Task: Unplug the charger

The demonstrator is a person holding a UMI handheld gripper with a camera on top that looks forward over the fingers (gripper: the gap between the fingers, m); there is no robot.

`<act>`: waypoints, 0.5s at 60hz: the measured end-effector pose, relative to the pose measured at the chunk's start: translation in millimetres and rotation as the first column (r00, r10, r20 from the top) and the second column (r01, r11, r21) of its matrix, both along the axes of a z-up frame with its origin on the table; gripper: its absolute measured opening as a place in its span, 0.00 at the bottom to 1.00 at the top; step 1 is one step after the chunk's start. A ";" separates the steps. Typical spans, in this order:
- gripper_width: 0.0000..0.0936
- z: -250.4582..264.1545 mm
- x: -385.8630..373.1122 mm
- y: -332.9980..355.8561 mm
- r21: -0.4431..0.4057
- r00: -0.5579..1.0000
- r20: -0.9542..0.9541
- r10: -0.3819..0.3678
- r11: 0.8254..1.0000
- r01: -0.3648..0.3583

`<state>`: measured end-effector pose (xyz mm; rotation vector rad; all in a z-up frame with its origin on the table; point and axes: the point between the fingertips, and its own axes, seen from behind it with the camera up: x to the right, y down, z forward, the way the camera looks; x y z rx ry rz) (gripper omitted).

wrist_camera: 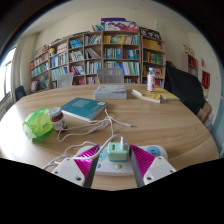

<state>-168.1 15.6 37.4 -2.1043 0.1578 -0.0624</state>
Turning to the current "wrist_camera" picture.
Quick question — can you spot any green plastic bag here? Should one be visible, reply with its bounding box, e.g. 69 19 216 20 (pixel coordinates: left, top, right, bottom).
21 106 55 140

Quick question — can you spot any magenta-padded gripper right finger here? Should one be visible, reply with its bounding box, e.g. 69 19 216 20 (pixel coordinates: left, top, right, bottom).
129 143 177 189

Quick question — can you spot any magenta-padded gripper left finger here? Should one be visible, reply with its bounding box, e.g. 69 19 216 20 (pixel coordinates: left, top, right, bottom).
51 144 101 190

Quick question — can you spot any mint green charger block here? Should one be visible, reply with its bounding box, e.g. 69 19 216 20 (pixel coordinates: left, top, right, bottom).
106 141 130 163

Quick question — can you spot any grey book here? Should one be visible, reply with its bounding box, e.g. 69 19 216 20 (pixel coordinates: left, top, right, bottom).
92 83 129 101

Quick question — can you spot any white pastel power strip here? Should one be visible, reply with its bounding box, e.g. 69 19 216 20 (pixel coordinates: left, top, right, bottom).
74 143 169 177

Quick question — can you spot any open yellow book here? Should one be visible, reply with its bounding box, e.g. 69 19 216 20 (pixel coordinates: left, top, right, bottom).
130 87 162 105

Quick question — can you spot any small wooden wall shelf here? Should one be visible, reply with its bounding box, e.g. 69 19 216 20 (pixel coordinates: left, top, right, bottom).
181 51 200 78

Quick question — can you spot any red wall hanging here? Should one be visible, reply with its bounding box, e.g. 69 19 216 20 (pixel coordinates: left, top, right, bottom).
200 69 212 91

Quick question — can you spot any white power strip cord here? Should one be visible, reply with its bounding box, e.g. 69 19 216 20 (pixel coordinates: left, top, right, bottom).
42 153 80 171

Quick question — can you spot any teal book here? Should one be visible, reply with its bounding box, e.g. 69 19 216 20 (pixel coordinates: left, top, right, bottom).
60 96 110 123

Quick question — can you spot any grey mesh chair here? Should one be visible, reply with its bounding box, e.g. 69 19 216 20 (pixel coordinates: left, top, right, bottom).
56 71 75 89
96 67 126 85

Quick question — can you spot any cardboard box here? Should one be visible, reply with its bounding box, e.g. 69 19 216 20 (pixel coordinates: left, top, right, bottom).
196 101 215 125

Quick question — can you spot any white charging cable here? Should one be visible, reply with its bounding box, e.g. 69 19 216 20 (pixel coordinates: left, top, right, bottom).
55 108 133 162

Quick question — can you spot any flat yellow book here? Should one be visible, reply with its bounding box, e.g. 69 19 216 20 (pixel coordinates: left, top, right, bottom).
153 86 181 102

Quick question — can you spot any black cloth cover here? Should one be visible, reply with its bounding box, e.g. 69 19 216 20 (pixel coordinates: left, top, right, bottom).
163 60 207 116

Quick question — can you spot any white bottle with red label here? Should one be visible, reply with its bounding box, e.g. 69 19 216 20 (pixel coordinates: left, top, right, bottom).
146 66 157 94

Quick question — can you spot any wooden bookshelf unit with books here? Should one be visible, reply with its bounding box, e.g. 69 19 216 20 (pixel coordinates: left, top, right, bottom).
29 17 167 93

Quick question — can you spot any dark chair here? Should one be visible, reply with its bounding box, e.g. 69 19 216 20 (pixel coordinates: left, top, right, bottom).
13 84 28 102

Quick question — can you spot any window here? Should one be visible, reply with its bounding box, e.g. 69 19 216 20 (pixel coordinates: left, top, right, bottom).
0 46 18 103

